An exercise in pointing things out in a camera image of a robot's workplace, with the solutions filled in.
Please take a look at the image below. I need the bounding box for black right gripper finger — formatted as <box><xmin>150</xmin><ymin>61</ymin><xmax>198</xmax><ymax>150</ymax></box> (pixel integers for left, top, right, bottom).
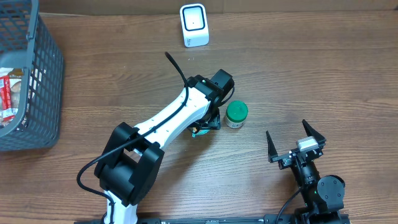
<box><xmin>302</xmin><ymin>119</ymin><xmax>325</xmax><ymax>142</ymax></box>
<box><xmin>266</xmin><ymin>131</ymin><xmax>278</xmax><ymax>162</ymax></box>

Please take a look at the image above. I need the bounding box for teal orange cracker packet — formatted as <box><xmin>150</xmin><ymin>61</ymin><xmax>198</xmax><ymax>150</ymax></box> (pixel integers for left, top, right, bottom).
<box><xmin>187</xmin><ymin>124</ymin><xmax>210</xmax><ymax>138</ymax></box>

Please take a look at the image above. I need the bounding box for green lid jar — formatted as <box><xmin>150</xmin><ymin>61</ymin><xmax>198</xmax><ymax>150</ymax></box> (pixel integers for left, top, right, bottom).
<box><xmin>224</xmin><ymin>101</ymin><xmax>248</xmax><ymax>128</ymax></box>

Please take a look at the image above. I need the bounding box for beige brown snack pouch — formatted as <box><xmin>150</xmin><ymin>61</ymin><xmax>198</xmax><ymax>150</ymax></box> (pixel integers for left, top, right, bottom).
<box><xmin>1</xmin><ymin>68</ymin><xmax>24</xmax><ymax>128</ymax></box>

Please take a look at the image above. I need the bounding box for red white stick packet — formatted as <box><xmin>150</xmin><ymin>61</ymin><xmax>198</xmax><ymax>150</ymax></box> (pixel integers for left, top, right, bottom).
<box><xmin>1</xmin><ymin>75</ymin><xmax>15</xmax><ymax>121</ymax></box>

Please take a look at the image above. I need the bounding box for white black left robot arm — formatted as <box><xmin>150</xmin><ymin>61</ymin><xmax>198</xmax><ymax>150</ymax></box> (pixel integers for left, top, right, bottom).
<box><xmin>94</xmin><ymin>69</ymin><xmax>234</xmax><ymax>223</ymax></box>

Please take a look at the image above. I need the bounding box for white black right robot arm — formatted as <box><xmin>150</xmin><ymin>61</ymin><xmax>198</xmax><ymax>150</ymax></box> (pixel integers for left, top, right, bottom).
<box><xmin>264</xmin><ymin>120</ymin><xmax>350</xmax><ymax>224</ymax></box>

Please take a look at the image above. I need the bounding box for white barcode scanner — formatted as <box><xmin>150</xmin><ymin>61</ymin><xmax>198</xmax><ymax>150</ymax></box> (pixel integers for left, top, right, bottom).
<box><xmin>180</xmin><ymin>3</ymin><xmax>210</xmax><ymax>48</ymax></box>

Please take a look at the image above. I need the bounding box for grey plastic mesh basket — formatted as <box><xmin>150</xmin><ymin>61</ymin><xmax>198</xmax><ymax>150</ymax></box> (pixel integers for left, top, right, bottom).
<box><xmin>1</xmin><ymin>0</ymin><xmax>65</xmax><ymax>151</ymax></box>

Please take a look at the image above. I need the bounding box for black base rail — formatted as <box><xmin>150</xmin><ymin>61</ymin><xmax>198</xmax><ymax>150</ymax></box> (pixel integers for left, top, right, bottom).
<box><xmin>74</xmin><ymin>214</ymin><xmax>351</xmax><ymax>224</ymax></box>

